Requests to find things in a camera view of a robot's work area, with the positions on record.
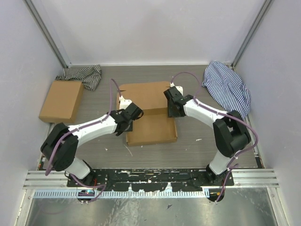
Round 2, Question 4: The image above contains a brown cardboard box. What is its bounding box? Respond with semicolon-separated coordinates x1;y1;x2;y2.
39;81;84;123
119;81;177;146

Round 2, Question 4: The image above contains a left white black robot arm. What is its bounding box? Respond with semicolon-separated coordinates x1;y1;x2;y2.
40;103;144;188

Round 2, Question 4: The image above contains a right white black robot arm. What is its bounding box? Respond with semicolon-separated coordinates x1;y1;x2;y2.
164;86;251;186

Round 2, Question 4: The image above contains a folded brown cardboard box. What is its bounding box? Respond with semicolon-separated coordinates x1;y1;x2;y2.
39;81;84;123

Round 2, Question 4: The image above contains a blue white striped cloth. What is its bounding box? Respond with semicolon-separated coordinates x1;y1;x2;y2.
202;61;251;119

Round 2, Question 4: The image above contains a black white striped cloth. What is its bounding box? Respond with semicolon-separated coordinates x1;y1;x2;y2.
55;65;102;91

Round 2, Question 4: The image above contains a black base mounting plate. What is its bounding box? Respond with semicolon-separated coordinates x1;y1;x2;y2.
65;167;236;192

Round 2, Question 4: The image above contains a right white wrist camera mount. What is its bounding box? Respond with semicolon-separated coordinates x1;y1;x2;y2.
170;82;183;95

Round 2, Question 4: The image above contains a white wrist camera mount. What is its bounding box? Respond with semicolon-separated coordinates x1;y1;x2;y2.
118;96;132;110
170;82;183;95

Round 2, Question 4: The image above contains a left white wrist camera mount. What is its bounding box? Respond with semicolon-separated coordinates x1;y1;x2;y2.
118;96;132;110

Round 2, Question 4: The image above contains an aluminium rail with cable duct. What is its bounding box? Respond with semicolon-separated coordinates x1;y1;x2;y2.
23;168;279;202

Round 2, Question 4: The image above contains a left aluminium frame post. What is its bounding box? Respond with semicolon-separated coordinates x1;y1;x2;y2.
24;0;72;68

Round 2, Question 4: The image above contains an aluminium frame post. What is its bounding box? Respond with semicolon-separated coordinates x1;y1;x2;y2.
231;0;274;68
24;0;72;68

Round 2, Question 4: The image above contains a right aluminium frame post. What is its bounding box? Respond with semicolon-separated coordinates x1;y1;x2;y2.
231;0;274;68

